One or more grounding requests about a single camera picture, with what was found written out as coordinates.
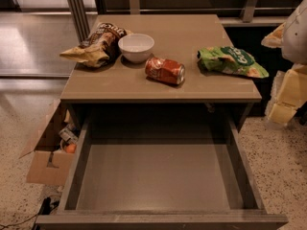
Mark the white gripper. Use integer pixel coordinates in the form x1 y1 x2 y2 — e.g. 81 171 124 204
261 0 307 126

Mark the red coke can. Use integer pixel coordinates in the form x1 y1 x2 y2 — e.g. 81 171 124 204
145 57 185 85

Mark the grey cabinet with top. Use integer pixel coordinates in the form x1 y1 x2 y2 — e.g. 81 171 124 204
60 14 261 127

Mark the open grey top drawer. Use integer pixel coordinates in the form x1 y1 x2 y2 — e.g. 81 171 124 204
36 109 288 230

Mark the green chip bag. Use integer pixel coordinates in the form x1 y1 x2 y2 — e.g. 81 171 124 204
197 46 269 79

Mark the white ceramic bowl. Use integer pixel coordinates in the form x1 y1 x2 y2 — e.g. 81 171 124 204
118 34 154 63

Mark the brown chip bag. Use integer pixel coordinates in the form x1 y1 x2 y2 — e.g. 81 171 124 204
59 23 132 68

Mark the small packet in box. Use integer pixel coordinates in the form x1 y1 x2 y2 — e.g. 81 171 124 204
59 126 78 144

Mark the orange fruit in box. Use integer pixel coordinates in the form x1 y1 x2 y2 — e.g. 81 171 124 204
65 144 77 153

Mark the cardboard box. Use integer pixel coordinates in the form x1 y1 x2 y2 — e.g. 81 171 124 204
20 100 78 186

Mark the black cable on floor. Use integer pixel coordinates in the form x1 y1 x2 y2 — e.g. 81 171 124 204
0 196 60 230

